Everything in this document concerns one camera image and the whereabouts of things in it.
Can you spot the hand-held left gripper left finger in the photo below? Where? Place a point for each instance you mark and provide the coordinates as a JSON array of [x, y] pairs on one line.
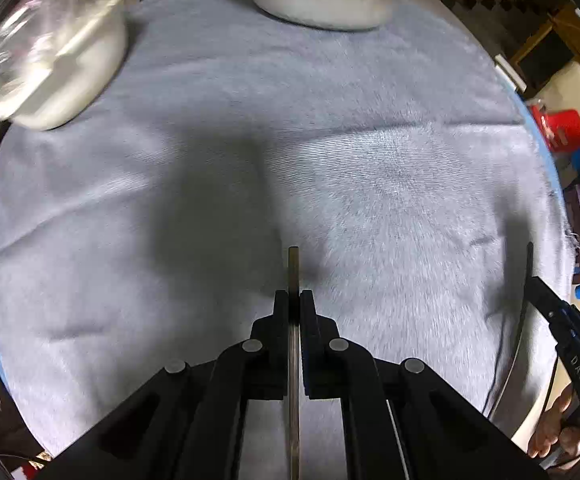
[[280, 320]]

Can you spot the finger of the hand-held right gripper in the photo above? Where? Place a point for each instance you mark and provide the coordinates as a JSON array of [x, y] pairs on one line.
[[544, 295]]

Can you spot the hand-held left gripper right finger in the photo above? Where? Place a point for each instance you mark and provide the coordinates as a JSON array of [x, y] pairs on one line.
[[309, 320]]

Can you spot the person's right hand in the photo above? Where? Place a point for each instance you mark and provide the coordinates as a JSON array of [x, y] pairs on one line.
[[544, 435]]

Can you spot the red plastic bucket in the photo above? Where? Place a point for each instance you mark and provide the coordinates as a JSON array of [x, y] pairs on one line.
[[564, 127]]

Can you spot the cream armchair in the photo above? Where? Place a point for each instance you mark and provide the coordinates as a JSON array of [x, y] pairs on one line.
[[569, 82]]

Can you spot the grey fleece table cloth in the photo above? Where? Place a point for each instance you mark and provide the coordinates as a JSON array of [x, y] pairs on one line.
[[170, 135]]

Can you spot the wooden staircase railing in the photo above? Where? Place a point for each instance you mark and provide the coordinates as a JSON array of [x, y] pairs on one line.
[[564, 20]]

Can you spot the clear plastic bag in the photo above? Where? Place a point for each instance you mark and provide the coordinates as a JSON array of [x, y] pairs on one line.
[[25, 25]]

